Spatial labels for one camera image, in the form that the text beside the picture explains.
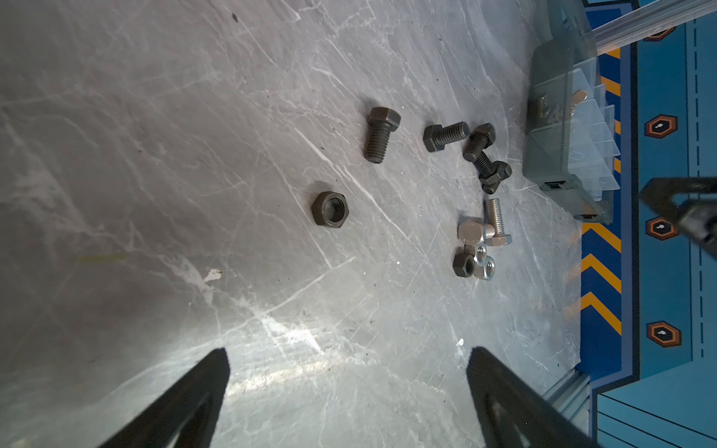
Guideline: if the black bolt cluster middle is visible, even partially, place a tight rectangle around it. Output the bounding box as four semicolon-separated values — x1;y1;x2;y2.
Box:
474;152;493;176

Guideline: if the black nut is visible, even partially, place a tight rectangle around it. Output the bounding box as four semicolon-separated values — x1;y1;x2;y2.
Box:
311;192;349;229
453;253;476;278

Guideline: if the silver bolt long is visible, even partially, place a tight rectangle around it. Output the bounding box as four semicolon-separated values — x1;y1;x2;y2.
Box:
485;198;513;246

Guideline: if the right aluminium corner post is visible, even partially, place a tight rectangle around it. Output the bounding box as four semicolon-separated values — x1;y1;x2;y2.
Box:
593;0;716;55

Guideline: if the black bolt top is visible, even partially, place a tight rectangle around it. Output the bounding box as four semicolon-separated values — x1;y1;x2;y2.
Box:
423;121;470;153

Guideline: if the black bolt cluster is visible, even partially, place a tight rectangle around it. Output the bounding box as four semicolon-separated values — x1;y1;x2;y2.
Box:
479;161;513;195
474;152;493;176

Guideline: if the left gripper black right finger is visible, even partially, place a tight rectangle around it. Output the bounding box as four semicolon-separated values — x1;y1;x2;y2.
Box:
467;347;598;447

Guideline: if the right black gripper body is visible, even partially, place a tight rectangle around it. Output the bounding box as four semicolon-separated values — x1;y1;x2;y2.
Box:
640;177;716;259

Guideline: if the grey compartment organizer box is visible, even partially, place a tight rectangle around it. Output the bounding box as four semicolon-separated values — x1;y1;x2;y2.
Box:
523;1;620;224

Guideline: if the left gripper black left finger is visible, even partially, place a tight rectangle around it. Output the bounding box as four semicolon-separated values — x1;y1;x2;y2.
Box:
103;348;231;447

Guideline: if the black nut bottom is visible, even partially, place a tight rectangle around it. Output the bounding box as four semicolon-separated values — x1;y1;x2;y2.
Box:
453;253;476;278

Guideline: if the black bolt cluster right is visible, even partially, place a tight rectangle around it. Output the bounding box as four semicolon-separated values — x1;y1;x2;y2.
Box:
479;161;513;195

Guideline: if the black bolt apart left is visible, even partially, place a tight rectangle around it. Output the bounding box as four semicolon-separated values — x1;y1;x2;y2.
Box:
364;106;401;164

